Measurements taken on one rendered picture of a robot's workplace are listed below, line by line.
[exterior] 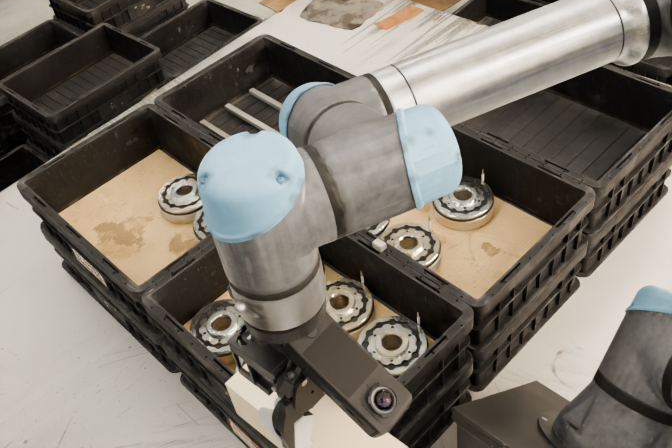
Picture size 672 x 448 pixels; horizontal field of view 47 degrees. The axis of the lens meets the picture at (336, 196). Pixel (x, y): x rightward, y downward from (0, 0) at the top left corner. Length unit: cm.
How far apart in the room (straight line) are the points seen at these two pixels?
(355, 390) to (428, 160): 20
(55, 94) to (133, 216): 113
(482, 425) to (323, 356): 36
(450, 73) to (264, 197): 26
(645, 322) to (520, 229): 38
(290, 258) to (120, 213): 94
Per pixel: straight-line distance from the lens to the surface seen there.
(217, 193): 52
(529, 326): 130
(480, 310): 108
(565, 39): 75
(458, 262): 125
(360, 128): 57
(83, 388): 141
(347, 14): 213
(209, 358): 107
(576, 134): 150
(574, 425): 104
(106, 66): 258
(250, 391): 82
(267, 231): 53
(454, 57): 71
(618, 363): 101
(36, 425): 140
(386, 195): 55
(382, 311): 120
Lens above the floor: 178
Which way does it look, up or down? 43 degrees down
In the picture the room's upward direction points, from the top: 9 degrees counter-clockwise
